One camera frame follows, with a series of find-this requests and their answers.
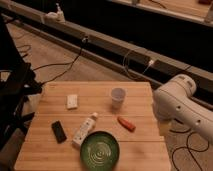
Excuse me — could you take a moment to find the white cable with plug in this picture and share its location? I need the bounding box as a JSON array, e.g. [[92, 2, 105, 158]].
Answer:
[[122, 48, 156, 81]]

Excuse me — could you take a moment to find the green ceramic plate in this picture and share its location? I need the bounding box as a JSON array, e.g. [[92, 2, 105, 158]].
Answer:
[[80, 131, 120, 171]]

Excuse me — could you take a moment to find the black cable on floor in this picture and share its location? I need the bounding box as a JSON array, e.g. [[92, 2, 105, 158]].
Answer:
[[16, 35, 90, 84]]

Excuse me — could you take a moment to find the white object on rail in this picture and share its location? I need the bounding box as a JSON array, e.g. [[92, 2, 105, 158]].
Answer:
[[46, 4, 65, 23]]

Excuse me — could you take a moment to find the white plastic bottle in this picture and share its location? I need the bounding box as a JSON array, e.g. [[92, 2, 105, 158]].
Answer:
[[72, 112, 98, 147]]

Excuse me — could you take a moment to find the black cables right floor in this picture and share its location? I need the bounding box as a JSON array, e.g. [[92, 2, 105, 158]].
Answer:
[[169, 128, 213, 171]]

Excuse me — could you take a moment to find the black equipment stand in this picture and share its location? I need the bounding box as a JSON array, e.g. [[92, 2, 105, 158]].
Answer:
[[0, 15, 42, 151]]

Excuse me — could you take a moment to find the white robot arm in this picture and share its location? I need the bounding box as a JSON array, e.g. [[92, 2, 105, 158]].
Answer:
[[153, 74, 213, 145]]

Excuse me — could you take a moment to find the long metal floor rail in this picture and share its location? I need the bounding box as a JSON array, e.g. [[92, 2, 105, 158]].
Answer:
[[0, 0, 213, 105]]

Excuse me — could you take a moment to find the wooden table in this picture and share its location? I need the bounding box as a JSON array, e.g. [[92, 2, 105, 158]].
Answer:
[[13, 80, 172, 171]]

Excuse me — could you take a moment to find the black rectangular phone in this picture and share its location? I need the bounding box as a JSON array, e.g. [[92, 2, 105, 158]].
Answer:
[[51, 121, 67, 143]]

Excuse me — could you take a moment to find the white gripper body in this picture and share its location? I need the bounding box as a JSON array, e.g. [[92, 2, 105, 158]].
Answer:
[[158, 121, 171, 136]]

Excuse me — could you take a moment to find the white sponge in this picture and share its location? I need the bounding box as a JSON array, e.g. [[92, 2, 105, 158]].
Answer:
[[67, 94, 78, 109]]

